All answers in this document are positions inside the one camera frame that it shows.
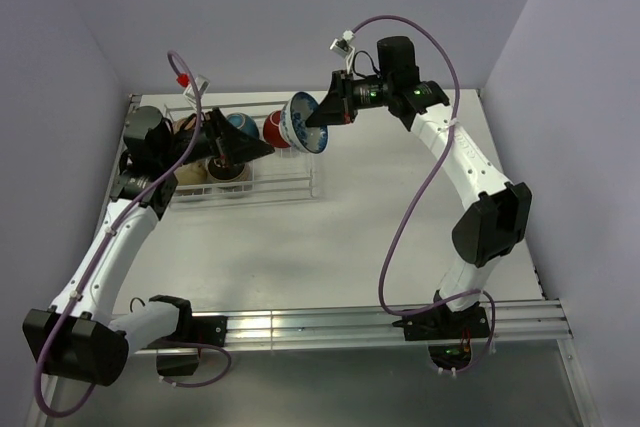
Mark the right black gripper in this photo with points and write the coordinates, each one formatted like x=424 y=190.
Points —
x=338 y=106

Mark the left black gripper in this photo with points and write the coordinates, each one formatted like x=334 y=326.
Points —
x=232 y=143

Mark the tan bowl dark rim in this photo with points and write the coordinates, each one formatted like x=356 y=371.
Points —
x=244 y=123

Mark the small tan bowl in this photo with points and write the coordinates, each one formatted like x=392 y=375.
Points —
x=224 y=175

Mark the white bowl red outside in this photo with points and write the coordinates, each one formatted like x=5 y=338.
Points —
x=271 y=131

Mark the blue white patterned bowl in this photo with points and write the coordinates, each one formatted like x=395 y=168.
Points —
x=293 y=128

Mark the black glazed bowl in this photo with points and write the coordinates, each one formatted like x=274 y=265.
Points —
x=191 y=174

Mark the tan bowl speckled outside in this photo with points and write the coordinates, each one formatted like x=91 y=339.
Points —
x=185 y=126

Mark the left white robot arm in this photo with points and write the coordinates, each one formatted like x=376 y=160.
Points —
x=77 y=337

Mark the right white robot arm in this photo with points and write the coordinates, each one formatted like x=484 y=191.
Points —
x=496 y=210

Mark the white wire dish rack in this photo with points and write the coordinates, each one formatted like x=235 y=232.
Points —
x=287 y=175

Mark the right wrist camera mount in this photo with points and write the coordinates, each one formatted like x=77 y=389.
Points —
x=343 y=46

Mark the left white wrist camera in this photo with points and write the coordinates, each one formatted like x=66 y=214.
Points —
x=193 y=91

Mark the aluminium rail frame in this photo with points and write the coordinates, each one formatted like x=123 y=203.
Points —
x=358 y=327

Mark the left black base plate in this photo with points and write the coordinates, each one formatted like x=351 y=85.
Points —
x=206 y=330

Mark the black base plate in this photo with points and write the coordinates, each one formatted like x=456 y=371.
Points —
x=206 y=330
x=443 y=324

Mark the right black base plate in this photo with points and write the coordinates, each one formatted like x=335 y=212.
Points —
x=443 y=324

